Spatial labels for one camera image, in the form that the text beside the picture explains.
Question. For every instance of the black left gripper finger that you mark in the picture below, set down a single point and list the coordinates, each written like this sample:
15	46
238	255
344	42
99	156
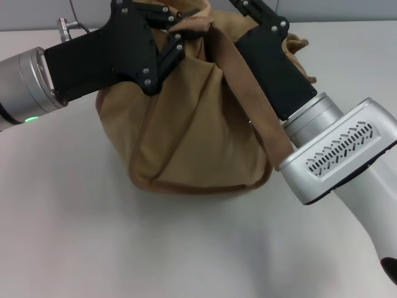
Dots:
161	17
170	57

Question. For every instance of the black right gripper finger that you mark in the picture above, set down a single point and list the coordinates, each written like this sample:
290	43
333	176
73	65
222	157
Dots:
257	9

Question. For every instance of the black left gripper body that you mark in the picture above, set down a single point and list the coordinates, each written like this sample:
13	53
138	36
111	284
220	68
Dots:
108	56

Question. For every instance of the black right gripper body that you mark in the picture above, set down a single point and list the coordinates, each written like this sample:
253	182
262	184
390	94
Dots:
273	68

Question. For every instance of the khaki canvas food bag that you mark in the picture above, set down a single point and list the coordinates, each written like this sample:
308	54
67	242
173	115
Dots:
198	139

